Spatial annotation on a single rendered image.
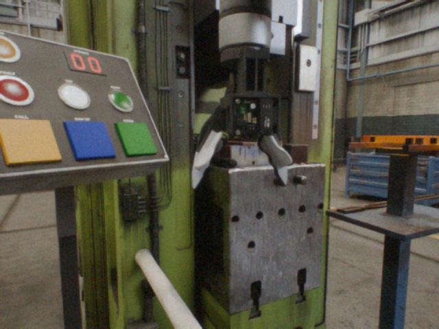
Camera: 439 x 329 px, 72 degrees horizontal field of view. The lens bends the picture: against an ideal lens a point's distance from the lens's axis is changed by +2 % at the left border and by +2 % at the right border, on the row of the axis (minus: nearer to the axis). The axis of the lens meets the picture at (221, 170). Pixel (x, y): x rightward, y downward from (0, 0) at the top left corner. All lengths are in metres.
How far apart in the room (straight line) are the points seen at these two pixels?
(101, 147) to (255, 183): 0.48
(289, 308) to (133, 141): 0.79
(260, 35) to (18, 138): 0.39
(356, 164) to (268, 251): 4.08
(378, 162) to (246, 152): 3.97
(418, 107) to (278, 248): 8.52
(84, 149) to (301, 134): 0.91
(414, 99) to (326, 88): 8.09
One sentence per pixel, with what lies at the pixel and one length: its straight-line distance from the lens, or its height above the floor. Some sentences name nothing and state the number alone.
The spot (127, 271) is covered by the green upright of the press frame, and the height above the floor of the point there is 0.58.
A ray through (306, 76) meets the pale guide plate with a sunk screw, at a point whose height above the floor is 1.24.
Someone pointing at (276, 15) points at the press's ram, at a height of 1.38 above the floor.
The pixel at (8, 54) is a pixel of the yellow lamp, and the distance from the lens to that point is 0.65.
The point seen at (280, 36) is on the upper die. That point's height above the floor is 1.32.
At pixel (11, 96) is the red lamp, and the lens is 0.60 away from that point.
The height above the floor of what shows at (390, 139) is 1.00.
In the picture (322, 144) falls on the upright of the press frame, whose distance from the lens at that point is 1.37.
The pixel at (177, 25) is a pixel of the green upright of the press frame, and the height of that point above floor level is 1.35.
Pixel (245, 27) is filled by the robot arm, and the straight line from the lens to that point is 0.44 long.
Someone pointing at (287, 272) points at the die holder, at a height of 0.56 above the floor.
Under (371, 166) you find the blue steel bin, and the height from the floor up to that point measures 0.52.
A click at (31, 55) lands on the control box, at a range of 0.68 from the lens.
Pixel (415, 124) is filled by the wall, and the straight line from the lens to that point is 9.37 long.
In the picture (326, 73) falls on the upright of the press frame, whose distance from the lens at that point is 1.39.
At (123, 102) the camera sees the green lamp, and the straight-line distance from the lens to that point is 0.70.
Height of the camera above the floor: 1.02
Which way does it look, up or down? 7 degrees down
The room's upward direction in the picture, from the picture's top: straight up
